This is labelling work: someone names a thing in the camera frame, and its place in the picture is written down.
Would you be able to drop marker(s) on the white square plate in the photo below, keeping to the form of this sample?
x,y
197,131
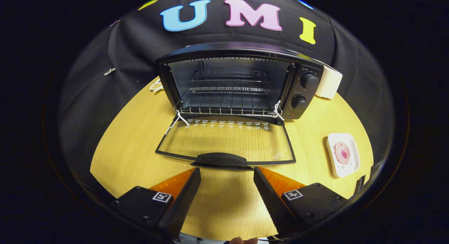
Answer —
x,y
353,149

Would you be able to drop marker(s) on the copper clip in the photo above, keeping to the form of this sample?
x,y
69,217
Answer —
x,y
114,23

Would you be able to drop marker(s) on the white bread toaster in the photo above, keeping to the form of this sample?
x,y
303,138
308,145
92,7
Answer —
x,y
329,83

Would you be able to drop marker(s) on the silver clip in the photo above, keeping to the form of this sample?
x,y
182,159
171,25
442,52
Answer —
x,y
109,72

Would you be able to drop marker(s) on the black toaster oven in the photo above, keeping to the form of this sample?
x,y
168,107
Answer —
x,y
305,93

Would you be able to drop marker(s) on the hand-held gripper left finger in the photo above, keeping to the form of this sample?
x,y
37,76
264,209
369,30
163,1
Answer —
x,y
184,198

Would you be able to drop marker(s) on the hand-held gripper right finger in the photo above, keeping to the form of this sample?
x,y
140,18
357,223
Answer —
x,y
268,198

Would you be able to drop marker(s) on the round red food slice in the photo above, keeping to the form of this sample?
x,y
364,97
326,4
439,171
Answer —
x,y
342,153

